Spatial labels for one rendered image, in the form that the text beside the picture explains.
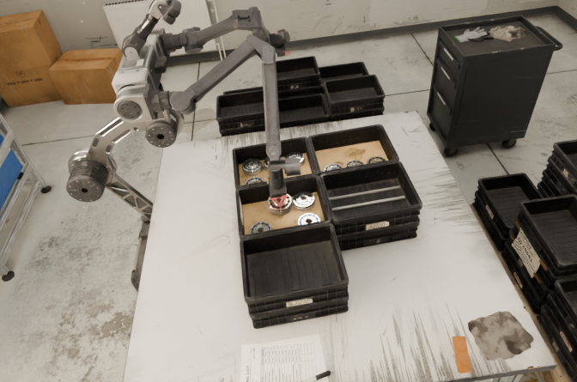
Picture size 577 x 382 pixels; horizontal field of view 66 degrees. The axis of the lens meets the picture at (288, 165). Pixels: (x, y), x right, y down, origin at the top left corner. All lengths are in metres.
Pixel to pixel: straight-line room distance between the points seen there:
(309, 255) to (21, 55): 3.84
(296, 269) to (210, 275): 0.43
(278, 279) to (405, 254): 0.60
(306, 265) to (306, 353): 0.34
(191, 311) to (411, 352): 0.91
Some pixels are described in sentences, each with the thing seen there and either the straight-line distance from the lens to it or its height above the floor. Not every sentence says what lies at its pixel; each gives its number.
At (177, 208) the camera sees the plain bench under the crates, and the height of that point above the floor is 0.70.
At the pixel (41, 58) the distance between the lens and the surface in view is 5.04.
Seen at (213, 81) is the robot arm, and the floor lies 1.50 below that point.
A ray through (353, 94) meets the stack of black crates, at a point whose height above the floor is 0.49.
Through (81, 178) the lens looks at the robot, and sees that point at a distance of 2.41.
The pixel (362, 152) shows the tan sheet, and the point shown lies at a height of 0.83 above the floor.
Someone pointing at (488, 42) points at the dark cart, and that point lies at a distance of 3.37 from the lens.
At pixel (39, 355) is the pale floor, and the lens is 3.12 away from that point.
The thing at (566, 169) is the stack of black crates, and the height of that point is 0.53.
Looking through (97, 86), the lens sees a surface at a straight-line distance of 4.80.
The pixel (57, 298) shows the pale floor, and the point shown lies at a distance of 3.29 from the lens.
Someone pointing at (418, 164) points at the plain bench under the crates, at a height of 0.70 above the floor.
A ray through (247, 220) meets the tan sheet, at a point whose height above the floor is 0.83.
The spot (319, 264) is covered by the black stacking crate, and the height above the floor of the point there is 0.83.
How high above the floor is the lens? 2.38
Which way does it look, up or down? 42 degrees down
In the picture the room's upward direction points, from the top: 7 degrees counter-clockwise
